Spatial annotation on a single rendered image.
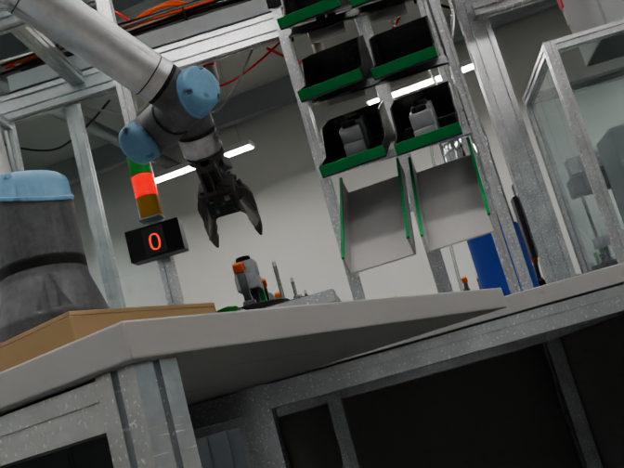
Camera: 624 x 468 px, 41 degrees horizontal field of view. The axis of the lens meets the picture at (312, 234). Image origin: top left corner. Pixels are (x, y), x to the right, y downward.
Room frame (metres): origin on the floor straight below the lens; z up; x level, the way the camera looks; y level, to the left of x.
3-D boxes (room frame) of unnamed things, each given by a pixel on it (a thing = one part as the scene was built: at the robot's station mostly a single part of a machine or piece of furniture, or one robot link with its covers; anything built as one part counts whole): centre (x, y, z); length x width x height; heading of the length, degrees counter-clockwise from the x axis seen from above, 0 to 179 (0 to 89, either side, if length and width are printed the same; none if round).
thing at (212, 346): (1.14, 0.33, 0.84); 0.90 x 0.70 x 0.03; 57
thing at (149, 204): (1.79, 0.33, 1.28); 0.05 x 0.05 x 0.05
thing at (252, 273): (1.67, 0.15, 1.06); 0.08 x 0.04 x 0.07; 176
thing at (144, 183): (1.79, 0.33, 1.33); 0.05 x 0.05 x 0.05
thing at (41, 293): (1.10, 0.36, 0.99); 0.15 x 0.15 x 0.10
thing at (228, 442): (3.75, 0.63, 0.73); 0.62 x 0.42 x 0.23; 86
